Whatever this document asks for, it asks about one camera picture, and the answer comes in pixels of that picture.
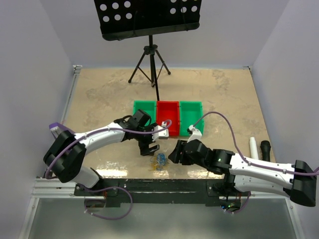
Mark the black music stand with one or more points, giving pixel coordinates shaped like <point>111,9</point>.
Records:
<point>124,19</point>

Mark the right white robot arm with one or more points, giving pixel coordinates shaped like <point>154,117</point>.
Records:
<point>296,181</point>

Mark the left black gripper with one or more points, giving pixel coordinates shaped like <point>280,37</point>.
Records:
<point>145,149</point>

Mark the purple holder block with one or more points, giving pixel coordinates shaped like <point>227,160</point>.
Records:
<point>56,129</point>

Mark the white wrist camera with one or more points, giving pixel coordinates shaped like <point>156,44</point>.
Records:
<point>194,133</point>
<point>161,131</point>

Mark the green bin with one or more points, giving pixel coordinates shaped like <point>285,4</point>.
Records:
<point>190,113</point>
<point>147,106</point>

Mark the black cylinder tool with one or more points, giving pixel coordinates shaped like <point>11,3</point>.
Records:
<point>265,150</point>

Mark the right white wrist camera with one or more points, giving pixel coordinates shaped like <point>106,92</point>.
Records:
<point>194,133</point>

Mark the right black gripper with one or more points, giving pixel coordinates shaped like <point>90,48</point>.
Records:
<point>176,157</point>

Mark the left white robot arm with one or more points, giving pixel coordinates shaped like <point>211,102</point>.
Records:
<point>66,155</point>

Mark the red bin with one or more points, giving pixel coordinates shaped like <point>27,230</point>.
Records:
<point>169,110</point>

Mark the white cylinder tool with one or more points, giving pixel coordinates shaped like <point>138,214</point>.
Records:
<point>253,148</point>

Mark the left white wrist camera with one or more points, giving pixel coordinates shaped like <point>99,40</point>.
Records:
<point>161,131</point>

